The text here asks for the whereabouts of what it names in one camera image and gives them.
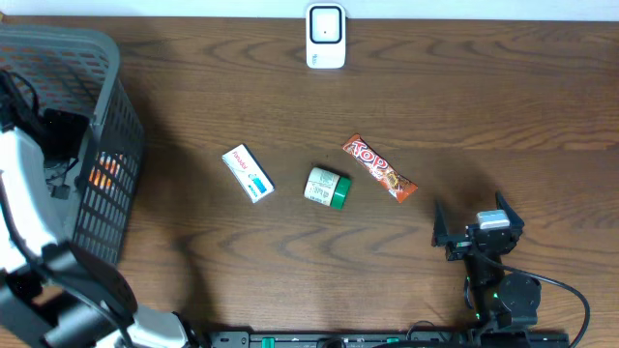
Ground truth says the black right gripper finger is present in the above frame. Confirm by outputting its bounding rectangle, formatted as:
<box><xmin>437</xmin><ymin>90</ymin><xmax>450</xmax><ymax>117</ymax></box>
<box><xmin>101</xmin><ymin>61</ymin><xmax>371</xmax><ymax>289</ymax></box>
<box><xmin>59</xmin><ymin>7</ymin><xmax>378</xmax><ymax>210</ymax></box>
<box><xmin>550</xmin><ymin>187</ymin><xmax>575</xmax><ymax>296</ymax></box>
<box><xmin>495</xmin><ymin>190</ymin><xmax>524</xmax><ymax>230</ymax></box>
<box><xmin>431</xmin><ymin>201</ymin><xmax>449</xmax><ymax>247</ymax></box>

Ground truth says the red chocolate bar wrapper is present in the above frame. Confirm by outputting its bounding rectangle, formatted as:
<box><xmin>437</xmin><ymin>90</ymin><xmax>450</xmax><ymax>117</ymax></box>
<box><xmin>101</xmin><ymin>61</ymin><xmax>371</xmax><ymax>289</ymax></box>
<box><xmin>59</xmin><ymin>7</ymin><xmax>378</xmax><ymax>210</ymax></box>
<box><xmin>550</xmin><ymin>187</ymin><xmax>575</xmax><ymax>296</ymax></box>
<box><xmin>342</xmin><ymin>134</ymin><xmax>418</xmax><ymax>203</ymax></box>

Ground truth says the white jar green lid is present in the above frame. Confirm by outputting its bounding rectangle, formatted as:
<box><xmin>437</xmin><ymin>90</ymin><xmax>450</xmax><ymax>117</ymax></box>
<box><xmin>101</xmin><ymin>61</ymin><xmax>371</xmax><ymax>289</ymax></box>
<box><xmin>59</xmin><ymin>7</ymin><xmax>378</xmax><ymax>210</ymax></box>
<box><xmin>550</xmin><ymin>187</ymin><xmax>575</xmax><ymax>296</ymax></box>
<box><xmin>304</xmin><ymin>167</ymin><xmax>351</xmax><ymax>210</ymax></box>

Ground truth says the white blue medicine box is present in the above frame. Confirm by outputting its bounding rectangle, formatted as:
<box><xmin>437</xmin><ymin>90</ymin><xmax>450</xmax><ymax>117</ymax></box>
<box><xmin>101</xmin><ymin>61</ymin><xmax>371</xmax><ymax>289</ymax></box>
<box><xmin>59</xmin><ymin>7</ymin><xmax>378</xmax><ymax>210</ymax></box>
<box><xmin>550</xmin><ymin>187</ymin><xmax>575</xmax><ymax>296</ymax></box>
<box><xmin>221</xmin><ymin>144</ymin><xmax>275</xmax><ymax>203</ymax></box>

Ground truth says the orange small carton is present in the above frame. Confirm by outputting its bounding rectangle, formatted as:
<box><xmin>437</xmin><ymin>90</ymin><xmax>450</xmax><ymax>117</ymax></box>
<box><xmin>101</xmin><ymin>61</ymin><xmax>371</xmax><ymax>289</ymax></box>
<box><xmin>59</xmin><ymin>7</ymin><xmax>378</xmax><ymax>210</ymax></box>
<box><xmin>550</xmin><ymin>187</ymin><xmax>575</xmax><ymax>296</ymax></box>
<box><xmin>89</xmin><ymin>152</ymin><xmax>124</xmax><ymax>189</ymax></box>

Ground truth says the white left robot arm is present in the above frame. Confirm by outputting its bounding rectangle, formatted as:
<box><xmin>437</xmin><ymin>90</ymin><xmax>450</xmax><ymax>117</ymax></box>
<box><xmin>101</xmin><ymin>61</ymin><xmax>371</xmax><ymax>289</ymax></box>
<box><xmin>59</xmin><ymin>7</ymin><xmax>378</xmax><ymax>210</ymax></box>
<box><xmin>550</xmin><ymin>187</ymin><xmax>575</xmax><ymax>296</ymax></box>
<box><xmin>1</xmin><ymin>71</ymin><xmax>201</xmax><ymax>347</ymax></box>

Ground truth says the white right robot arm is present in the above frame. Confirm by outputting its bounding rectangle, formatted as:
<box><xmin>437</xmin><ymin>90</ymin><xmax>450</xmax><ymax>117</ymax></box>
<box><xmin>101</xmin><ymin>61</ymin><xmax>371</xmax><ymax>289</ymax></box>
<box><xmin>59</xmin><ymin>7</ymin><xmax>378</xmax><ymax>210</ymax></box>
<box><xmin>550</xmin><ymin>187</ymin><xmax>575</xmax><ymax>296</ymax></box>
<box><xmin>431</xmin><ymin>192</ymin><xmax>541</xmax><ymax>331</ymax></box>

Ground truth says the white barcode scanner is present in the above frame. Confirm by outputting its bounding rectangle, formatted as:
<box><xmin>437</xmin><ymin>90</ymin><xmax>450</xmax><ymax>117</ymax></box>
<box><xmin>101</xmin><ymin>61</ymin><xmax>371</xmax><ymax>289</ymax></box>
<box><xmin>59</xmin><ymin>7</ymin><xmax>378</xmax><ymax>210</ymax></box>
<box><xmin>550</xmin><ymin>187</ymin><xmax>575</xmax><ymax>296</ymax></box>
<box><xmin>306</xmin><ymin>3</ymin><xmax>346</xmax><ymax>70</ymax></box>

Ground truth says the dark grey plastic basket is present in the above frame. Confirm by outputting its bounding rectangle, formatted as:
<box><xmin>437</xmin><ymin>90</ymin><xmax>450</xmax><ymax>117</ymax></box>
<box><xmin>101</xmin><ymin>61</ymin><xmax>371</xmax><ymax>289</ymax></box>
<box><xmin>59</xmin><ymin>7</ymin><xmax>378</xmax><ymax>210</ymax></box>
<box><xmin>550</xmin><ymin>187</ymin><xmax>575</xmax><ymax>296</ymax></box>
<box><xmin>1</xmin><ymin>24</ymin><xmax>144</xmax><ymax>272</ymax></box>

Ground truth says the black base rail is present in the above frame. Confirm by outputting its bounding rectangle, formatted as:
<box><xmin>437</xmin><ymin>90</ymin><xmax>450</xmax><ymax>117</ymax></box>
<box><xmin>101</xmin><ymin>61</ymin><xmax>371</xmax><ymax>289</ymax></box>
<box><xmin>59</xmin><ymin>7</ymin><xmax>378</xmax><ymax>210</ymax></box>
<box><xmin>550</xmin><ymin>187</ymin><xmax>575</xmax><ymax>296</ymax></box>
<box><xmin>208</xmin><ymin>330</ymin><xmax>570</xmax><ymax>348</ymax></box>

